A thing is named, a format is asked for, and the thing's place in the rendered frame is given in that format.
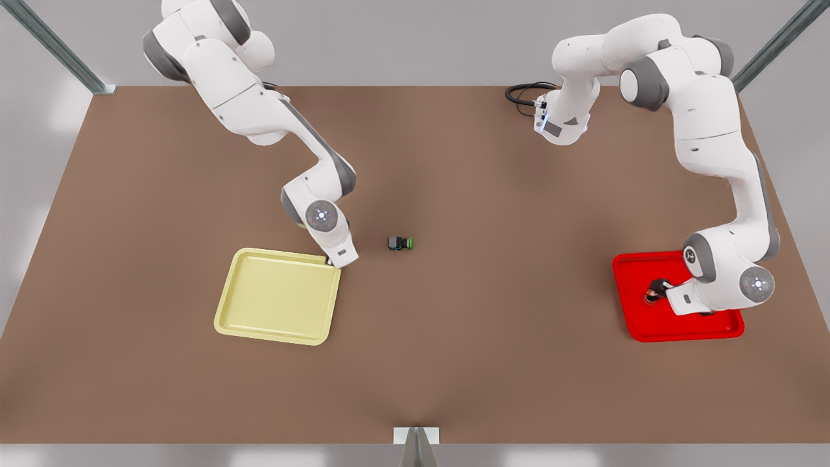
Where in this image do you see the red tray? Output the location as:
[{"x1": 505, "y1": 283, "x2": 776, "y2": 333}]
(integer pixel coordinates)
[{"x1": 612, "y1": 250, "x2": 746, "y2": 343}]

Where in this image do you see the yellow tray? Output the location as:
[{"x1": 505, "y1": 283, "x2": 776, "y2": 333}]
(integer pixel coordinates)
[{"x1": 214, "y1": 247, "x2": 342, "y2": 346}]

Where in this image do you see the silver frame post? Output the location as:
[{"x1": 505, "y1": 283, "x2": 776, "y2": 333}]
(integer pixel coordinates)
[
  {"x1": 393, "y1": 426, "x2": 441, "y2": 467},
  {"x1": 0, "y1": 0, "x2": 117, "y2": 96},
  {"x1": 732, "y1": 0, "x2": 830, "y2": 94}
]

